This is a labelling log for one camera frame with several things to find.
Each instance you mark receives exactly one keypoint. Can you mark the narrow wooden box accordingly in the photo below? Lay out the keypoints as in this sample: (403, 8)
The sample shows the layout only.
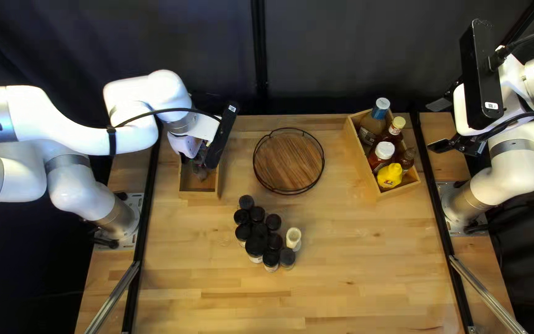
(197, 192)

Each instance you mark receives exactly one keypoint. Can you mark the small brown sauce bottle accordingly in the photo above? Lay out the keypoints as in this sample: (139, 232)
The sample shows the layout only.
(407, 158)

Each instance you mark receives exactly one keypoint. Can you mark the wooden box with divider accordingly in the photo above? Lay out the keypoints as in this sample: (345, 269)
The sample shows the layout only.
(364, 160)

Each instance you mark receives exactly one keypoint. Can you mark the silver mounting plate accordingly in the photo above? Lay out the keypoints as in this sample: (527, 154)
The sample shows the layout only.
(132, 202)
(445, 192)

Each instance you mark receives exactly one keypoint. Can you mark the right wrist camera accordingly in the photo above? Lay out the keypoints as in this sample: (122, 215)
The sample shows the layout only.
(480, 74)

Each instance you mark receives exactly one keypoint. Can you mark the red sauce bottle white cap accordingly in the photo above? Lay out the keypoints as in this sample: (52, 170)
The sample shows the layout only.
(382, 155)

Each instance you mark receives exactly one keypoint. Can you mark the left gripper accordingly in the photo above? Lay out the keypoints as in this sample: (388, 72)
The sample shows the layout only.
(190, 144)

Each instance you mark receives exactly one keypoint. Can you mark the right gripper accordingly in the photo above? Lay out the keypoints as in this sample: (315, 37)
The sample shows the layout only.
(512, 92)

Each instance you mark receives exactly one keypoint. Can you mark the yellow mustard bottle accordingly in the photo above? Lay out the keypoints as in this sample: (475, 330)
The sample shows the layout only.
(390, 176)

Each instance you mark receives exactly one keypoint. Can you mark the brown sauce bottle cream cap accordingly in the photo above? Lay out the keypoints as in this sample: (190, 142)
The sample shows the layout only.
(392, 132)

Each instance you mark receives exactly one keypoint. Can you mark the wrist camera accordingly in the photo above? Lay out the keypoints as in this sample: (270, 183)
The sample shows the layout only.
(220, 134)
(480, 74)

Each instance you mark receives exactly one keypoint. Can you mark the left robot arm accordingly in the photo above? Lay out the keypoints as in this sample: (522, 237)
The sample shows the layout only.
(40, 120)

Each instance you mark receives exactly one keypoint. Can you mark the tan dressing bottle blue cap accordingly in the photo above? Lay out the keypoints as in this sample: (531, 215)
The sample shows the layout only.
(373, 123)

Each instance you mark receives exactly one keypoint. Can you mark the jar with cream lid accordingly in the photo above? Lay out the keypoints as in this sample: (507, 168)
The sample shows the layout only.
(293, 237)

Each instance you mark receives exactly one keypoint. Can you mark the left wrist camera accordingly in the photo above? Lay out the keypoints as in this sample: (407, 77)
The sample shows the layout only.
(220, 134)

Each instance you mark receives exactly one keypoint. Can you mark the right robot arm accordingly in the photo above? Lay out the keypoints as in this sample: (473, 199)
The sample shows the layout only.
(512, 176)

